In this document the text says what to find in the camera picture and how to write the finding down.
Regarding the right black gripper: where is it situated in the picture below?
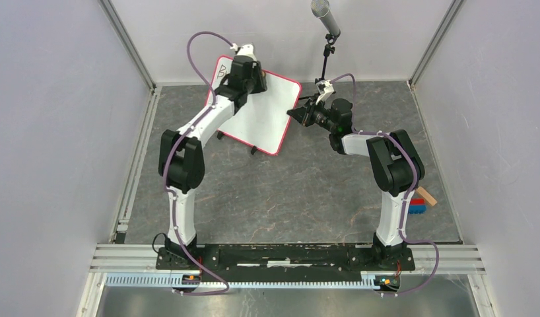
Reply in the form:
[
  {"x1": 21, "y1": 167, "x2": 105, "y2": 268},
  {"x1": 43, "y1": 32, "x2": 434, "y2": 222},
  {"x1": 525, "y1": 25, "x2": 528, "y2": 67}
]
[{"x1": 287, "y1": 96, "x2": 335, "y2": 133}]

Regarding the pink framed whiteboard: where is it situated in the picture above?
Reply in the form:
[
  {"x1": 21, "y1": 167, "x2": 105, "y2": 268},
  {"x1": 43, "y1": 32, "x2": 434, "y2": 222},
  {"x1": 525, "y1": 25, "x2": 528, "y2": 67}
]
[{"x1": 201, "y1": 69, "x2": 301, "y2": 155}]

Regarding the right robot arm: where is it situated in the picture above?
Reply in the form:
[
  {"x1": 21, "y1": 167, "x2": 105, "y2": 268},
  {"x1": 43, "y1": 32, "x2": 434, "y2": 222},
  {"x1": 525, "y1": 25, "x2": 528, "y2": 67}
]
[{"x1": 287, "y1": 96, "x2": 424, "y2": 269}]

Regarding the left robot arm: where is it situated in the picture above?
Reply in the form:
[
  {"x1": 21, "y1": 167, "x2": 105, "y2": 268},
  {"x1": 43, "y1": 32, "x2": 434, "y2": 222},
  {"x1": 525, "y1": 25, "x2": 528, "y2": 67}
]
[{"x1": 160, "y1": 54, "x2": 267, "y2": 269}]

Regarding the black whiteboard easel stand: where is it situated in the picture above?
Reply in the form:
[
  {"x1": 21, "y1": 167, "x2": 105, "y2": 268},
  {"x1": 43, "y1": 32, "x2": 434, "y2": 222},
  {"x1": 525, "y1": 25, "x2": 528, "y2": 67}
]
[{"x1": 216, "y1": 130, "x2": 259, "y2": 155}]

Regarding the black microphone tripod stand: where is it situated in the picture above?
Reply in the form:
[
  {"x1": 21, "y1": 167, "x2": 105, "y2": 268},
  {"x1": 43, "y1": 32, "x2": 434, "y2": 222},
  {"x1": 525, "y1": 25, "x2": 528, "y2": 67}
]
[{"x1": 314, "y1": 33, "x2": 339, "y2": 85}]

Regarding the grey microphone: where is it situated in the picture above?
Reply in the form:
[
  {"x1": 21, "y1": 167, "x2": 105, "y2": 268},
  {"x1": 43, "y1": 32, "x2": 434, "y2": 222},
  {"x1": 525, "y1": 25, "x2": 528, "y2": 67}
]
[{"x1": 310, "y1": 0, "x2": 341, "y2": 37}]

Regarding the red toy brick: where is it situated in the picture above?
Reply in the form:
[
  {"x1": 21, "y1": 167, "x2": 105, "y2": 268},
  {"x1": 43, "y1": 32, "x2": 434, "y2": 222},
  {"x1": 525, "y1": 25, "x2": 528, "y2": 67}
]
[{"x1": 411, "y1": 199, "x2": 426, "y2": 205}]

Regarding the wooden block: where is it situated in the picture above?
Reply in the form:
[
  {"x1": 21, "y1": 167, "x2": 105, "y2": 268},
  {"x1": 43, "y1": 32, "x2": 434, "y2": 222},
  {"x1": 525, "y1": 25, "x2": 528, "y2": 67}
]
[{"x1": 415, "y1": 186, "x2": 438, "y2": 207}]

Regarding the blue toy brick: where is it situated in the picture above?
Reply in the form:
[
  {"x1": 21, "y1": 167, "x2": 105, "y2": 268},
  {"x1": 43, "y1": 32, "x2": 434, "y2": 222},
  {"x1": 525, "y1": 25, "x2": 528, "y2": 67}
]
[{"x1": 408, "y1": 205, "x2": 427, "y2": 215}]

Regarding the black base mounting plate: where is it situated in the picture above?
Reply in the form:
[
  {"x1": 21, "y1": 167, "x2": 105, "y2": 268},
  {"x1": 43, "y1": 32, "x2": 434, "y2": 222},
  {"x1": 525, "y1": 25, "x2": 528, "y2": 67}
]
[{"x1": 155, "y1": 243, "x2": 416, "y2": 283}]

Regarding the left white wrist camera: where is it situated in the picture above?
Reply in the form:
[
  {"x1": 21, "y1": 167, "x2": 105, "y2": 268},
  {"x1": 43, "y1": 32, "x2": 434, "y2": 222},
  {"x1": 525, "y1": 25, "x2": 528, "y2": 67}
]
[{"x1": 230, "y1": 43, "x2": 257, "y2": 61}]

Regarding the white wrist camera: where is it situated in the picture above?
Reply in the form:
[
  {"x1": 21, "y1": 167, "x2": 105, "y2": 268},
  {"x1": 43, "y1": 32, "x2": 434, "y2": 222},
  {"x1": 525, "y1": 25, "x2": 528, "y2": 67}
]
[
  {"x1": 230, "y1": 43, "x2": 257, "y2": 61},
  {"x1": 315, "y1": 79, "x2": 335, "y2": 104}
]

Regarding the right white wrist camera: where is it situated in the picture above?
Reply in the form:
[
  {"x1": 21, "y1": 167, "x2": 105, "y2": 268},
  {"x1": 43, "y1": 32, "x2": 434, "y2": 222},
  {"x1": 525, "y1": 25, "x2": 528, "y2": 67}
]
[{"x1": 315, "y1": 79, "x2": 335, "y2": 104}]

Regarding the slotted cable duct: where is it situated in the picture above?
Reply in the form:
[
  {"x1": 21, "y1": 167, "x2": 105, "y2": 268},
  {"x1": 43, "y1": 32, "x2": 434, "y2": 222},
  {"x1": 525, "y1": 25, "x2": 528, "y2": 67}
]
[{"x1": 104, "y1": 273, "x2": 399, "y2": 291}]

